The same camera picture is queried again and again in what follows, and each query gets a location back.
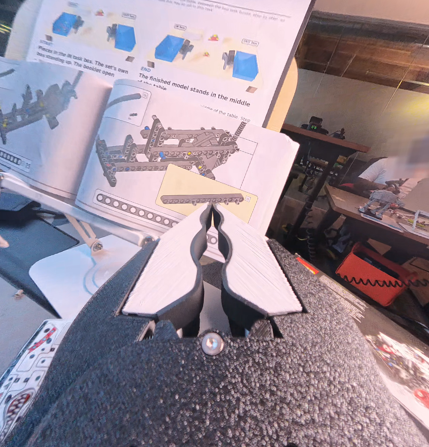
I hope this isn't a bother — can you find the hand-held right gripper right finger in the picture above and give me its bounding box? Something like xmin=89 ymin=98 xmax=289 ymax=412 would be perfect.
xmin=213 ymin=203 xmax=303 ymax=336

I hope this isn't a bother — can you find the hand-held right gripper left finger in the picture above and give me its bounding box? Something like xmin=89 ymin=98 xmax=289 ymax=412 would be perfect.
xmin=121 ymin=203 xmax=213 ymax=337

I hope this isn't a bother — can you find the grey desk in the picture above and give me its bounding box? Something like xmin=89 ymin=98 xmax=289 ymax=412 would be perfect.
xmin=0 ymin=269 xmax=138 ymax=388

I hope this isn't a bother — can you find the white book stand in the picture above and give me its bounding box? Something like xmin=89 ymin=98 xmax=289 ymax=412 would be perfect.
xmin=0 ymin=171 xmax=159 ymax=318

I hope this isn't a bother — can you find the wooden table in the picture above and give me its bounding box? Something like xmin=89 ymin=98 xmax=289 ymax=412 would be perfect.
xmin=281 ymin=122 xmax=370 ymax=154
xmin=324 ymin=183 xmax=429 ymax=245

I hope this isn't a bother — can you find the red plastic crate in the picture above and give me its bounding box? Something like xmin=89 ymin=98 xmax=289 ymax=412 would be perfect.
xmin=335 ymin=243 xmax=418 ymax=307

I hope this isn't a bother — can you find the open instruction booklet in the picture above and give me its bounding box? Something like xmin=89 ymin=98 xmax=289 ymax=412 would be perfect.
xmin=0 ymin=54 xmax=300 ymax=245

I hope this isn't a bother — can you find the black flat case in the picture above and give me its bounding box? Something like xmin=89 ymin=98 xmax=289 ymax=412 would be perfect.
xmin=0 ymin=190 xmax=79 ymax=276

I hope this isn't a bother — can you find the grey walker toy model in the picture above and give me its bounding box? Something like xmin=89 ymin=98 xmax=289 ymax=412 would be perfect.
xmin=358 ymin=189 xmax=405 ymax=219

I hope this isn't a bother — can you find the black device with green lights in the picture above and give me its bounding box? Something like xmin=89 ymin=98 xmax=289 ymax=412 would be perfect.
xmin=302 ymin=116 xmax=328 ymax=135

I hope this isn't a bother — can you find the toy truck set box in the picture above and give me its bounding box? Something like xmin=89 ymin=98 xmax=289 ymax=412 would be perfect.
xmin=295 ymin=255 xmax=429 ymax=433

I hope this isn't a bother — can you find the sticker sheet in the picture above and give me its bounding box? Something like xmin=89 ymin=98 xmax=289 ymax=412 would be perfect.
xmin=0 ymin=319 xmax=73 ymax=447

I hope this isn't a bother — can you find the printed instruction sheet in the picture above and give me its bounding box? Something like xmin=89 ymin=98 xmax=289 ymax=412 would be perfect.
xmin=26 ymin=0 xmax=313 ymax=128

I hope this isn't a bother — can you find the black coiled cable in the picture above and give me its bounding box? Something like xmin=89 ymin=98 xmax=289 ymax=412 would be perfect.
xmin=340 ymin=274 xmax=429 ymax=290

